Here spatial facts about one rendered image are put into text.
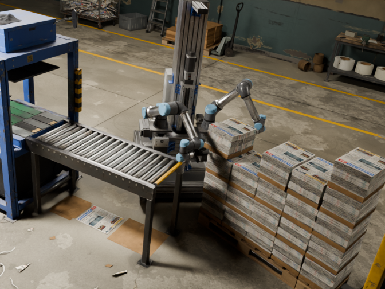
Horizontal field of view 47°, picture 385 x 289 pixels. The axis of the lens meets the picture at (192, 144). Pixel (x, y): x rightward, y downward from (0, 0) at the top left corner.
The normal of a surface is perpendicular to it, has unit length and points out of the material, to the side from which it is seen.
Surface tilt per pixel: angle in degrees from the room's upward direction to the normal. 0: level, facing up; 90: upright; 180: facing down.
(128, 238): 0
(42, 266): 0
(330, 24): 90
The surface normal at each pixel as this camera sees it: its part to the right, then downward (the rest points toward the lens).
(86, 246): 0.11, -0.88
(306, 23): -0.45, 0.37
